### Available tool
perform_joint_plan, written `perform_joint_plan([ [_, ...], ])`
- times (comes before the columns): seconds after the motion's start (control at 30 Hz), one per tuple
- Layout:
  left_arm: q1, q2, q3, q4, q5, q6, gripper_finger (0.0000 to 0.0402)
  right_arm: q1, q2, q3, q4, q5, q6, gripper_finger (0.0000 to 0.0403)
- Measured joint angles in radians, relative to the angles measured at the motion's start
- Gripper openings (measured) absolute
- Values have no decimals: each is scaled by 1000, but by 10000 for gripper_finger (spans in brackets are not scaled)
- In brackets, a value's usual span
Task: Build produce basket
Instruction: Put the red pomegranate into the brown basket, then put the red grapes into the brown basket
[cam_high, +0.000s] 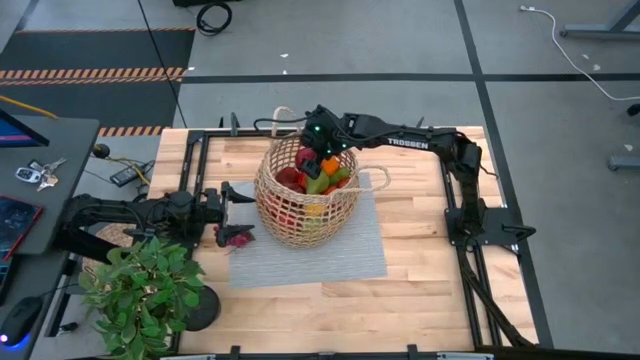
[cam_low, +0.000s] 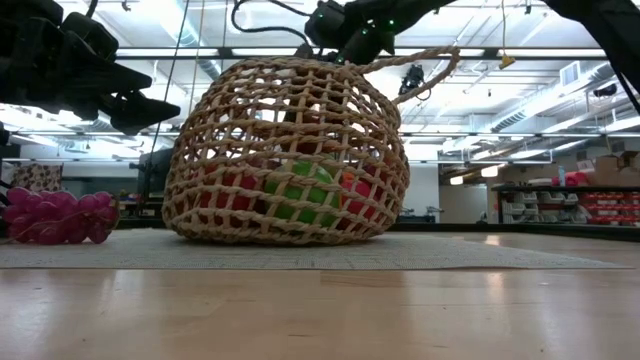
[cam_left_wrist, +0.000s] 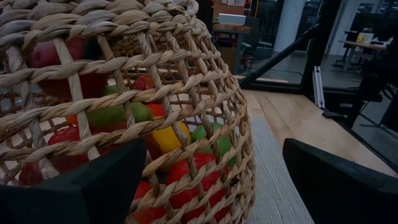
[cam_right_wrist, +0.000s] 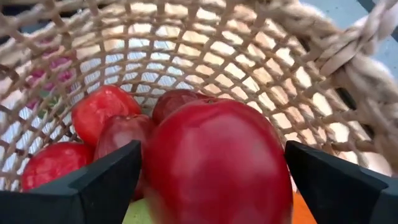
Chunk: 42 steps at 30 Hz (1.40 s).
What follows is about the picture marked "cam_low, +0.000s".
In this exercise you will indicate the black ceiling dome fixture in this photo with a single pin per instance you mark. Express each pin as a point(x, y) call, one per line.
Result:
point(605, 91)

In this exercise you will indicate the green apple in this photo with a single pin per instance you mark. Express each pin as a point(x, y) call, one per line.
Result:
point(300, 197)

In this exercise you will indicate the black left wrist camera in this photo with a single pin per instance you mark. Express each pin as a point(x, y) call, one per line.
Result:
point(90, 30)

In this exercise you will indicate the black linear ceiling light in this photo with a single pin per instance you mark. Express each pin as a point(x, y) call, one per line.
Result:
point(200, 52)

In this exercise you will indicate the black background monitor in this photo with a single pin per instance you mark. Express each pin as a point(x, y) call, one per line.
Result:
point(157, 175)

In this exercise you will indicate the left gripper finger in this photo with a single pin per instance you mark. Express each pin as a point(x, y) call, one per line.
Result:
point(112, 70)
point(132, 107)

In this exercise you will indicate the brown cardboard box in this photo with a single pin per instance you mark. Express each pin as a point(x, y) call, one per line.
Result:
point(620, 170)

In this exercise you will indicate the woven straw basket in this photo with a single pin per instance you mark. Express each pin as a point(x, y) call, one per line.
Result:
point(260, 235)

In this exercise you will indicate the purple grape bunch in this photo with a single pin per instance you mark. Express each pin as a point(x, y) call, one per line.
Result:
point(50, 215)

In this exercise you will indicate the shelf with red bins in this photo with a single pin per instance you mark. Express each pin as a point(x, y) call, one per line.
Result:
point(610, 205)

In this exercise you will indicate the black overhead camera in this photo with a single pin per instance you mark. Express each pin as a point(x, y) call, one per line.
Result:
point(412, 77)

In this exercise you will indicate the yellow hanging plug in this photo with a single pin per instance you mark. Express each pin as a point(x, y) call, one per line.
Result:
point(506, 62)

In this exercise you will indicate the red tomato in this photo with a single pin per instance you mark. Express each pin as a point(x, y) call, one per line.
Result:
point(235, 195)

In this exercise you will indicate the grey woven placemat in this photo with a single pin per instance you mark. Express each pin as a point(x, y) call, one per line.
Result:
point(300, 257)

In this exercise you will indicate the floral patterned box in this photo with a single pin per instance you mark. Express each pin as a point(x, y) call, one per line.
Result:
point(35, 177)

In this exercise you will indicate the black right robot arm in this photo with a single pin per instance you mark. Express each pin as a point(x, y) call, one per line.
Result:
point(615, 30)

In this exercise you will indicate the red plastic bag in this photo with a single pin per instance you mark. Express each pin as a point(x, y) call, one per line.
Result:
point(572, 178)

